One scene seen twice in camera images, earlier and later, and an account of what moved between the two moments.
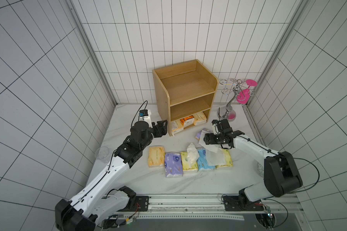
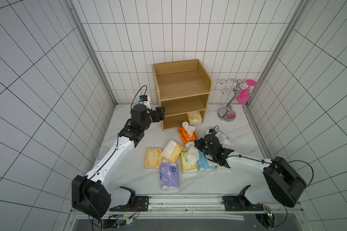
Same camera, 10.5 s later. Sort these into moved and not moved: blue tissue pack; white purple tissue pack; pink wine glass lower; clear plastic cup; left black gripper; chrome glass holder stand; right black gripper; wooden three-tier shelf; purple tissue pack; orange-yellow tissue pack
Moved: purple tissue pack; right black gripper; white purple tissue pack; orange-yellow tissue pack; left black gripper; wooden three-tier shelf
Not moved: chrome glass holder stand; pink wine glass lower; clear plastic cup; blue tissue pack
